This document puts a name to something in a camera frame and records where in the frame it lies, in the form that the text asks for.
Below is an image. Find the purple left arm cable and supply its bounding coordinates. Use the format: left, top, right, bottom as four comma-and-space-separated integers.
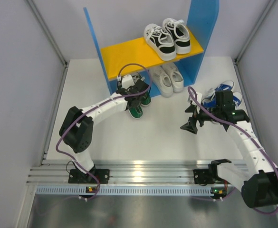
55, 63, 153, 202

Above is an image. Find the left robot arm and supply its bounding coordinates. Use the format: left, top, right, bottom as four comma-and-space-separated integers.
59, 79, 151, 183

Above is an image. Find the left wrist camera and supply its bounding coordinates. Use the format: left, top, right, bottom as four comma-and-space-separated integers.
121, 75, 135, 89

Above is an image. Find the slotted cable duct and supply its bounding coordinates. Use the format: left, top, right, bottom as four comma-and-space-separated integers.
36, 186, 224, 196

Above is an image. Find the black white sneaker left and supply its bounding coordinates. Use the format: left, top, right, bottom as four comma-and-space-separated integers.
144, 23, 176, 61

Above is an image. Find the black white sneaker right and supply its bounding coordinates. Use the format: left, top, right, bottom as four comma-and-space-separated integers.
162, 18, 191, 55

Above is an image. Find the aluminium mounting rail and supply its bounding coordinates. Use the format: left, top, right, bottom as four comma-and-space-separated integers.
26, 159, 211, 186

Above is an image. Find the aluminium frame post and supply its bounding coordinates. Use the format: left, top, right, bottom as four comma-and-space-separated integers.
234, 0, 277, 65
25, 0, 68, 67

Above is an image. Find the black white sneaker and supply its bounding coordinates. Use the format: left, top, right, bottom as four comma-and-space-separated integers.
162, 18, 191, 55
144, 23, 176, 61

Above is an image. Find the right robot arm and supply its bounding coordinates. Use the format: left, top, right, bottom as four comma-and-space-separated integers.
181, 87, 278, 213

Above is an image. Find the blue and yellow shoe shelf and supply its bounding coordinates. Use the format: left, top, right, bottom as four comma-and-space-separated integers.
83, 0, 220, 94

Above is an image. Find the blue sneaker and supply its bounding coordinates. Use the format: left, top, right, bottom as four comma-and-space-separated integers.
233, 91, 243, 109
202, 80, 234, 108

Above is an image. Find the green sneaker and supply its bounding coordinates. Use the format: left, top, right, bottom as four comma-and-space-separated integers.
131, 73, 152, 106
116, 80, 144, 119

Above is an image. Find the left aluminium frame post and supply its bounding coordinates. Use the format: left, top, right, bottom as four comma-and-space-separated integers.
25, 0, 68, 67

